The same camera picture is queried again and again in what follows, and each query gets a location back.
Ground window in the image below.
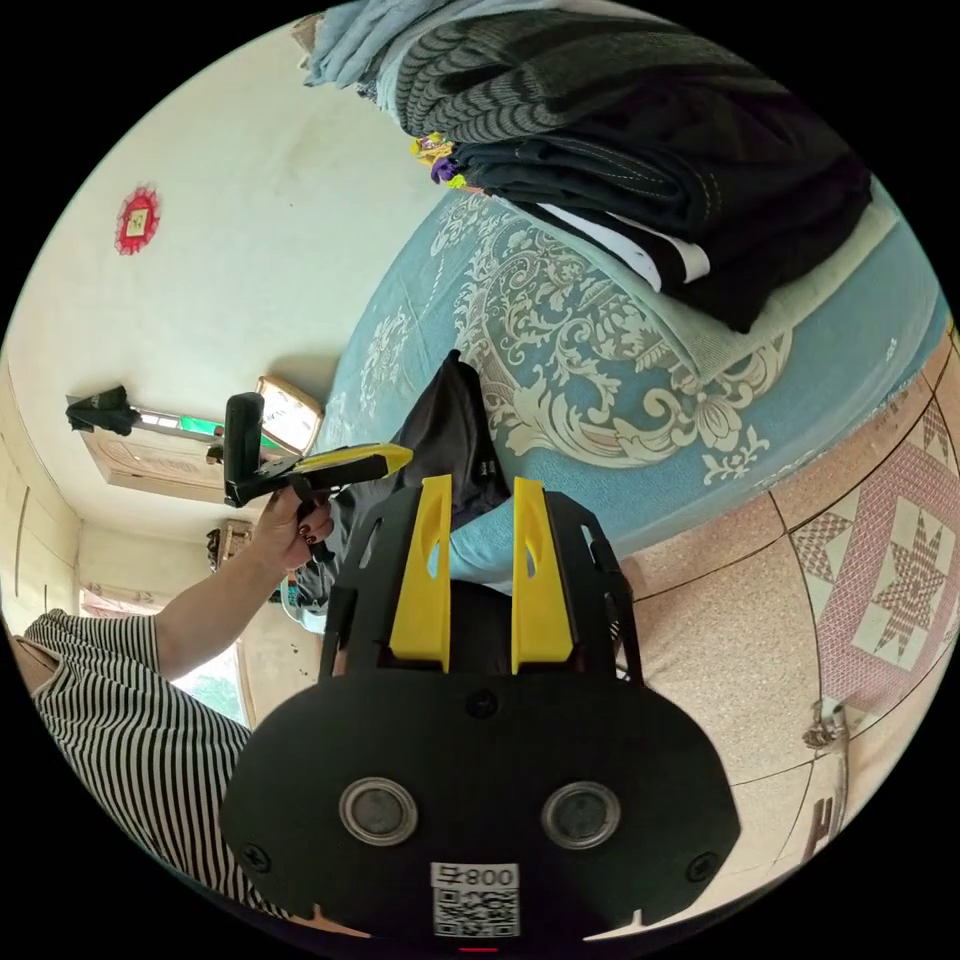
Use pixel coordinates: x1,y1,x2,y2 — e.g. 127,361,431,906
168,641,254,729

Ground red wall ornament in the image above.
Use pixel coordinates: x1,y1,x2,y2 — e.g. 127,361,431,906
113,185,163,257

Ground pile of clothes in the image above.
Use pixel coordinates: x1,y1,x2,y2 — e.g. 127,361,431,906
303,0,875,335

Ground wooden door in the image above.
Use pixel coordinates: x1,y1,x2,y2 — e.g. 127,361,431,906
78,408,235,505

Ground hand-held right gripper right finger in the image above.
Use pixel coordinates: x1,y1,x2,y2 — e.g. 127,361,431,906
511,478,577,675

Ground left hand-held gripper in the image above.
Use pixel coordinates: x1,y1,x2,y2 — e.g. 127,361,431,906
223,442,415,565

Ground person's body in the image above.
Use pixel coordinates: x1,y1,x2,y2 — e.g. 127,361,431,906
11,607,376,939

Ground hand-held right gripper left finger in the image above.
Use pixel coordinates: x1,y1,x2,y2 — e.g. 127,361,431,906
388,473,454,674

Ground person's left forearm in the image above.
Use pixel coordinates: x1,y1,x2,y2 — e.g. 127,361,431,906
152,553,290,685

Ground person's left hand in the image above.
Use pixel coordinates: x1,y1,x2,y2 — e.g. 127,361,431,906
241,493,337,580

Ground bed with blue patterned sheet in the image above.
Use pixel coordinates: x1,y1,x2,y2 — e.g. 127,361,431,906
322,187,955,598

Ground black pants with white stripes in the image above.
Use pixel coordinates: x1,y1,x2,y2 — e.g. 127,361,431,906
292,348,508,616

